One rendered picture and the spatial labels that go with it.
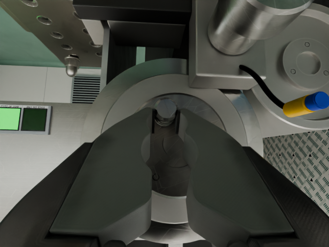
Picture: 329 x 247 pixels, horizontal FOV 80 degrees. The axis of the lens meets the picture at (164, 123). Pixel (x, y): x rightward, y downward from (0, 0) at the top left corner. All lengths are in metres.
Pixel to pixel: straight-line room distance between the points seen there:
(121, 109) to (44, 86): 3.20
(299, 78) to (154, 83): 0.13
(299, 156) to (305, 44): 0.15
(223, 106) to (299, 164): 0.18
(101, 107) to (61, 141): 0.37
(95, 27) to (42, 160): 0.41
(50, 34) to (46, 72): 2.93
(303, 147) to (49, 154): 0.50
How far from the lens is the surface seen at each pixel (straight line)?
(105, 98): 0.17
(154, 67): 0.17
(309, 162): 0.31
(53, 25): 0.45
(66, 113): 0.54
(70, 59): 0.55
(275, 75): 0.21
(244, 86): 0.17
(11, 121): 0.59
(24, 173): 0.57
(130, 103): 0.16
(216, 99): 0.17
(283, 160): 0.35
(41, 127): 0.55
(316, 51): 0.23
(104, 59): 0.19
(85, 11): 0.19
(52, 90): 3.29
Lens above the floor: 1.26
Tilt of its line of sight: 8 degrees down
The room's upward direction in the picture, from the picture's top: 179 degrees counter-clockwise
